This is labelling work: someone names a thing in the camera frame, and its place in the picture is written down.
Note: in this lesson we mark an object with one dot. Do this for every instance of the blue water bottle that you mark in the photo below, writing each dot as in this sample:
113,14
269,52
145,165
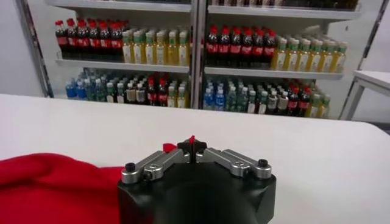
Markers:
71,91
219,101
81,92
208,100

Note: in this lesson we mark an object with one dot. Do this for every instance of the red shirt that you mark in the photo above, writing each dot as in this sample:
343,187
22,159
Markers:
45,188

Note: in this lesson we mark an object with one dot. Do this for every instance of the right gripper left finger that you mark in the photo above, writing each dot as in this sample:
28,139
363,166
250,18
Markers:
152,169

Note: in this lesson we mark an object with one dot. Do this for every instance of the green tinted water bottle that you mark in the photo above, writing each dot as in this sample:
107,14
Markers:
101,93
241,103
91,92
231,102

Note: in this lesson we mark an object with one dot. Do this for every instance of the dark drink bottle white cap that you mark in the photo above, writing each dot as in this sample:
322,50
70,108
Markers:
272,103
262,106
131,95
141,95
120,95
110,95
252,105
282,104

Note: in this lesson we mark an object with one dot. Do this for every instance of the cola bottle red cap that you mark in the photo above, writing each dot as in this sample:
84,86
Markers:
105,44
212,48
235,50
162,97
151,96
304,106
83,43
224,49
117,45
94,44
293,105
72,42
246,50
258,51
269,51
61,42

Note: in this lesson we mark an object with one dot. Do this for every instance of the white table with legs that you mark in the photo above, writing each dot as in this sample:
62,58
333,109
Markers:
374,79

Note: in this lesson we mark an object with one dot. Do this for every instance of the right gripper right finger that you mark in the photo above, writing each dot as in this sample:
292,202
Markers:
237,164

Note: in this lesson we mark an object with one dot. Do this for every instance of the drinks display cabinet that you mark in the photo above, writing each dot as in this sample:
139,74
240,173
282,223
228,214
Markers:
274,73
122,65

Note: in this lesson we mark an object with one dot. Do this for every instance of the yellow drink bottle white cap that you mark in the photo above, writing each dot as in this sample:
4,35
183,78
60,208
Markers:
325,109
182,100
315,108
172,99

